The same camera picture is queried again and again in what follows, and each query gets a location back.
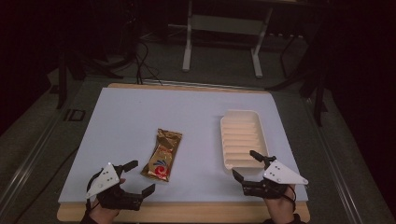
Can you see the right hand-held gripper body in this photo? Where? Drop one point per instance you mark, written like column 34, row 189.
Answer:
column 280, row 174

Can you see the metal floor rail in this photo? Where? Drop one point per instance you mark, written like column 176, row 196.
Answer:
column 336, row 161
column 28, row 161

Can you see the pale blue table mat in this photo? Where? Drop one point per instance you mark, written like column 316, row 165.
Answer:
column 155, row 112

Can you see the white metal stand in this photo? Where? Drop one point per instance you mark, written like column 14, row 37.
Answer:
column 227, row 25

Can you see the black tripod stand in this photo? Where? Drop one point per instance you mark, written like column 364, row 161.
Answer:
column 62, row 81
column 317, row 93

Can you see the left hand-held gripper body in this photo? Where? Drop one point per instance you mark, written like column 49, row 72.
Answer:
column 106, row 182

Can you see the person's left hand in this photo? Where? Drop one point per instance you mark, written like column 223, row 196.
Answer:
column 104, row 215

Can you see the person's right hand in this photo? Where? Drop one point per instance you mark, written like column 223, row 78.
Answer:
column 280, row 209

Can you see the silver metal strip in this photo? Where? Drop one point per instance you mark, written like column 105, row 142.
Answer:
column 202, row 84

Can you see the golden snack packet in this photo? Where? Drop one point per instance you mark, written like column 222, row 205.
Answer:
column 162, row 155

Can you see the white ribbed plastic tray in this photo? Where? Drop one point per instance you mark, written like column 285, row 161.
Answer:
column 241, row 137

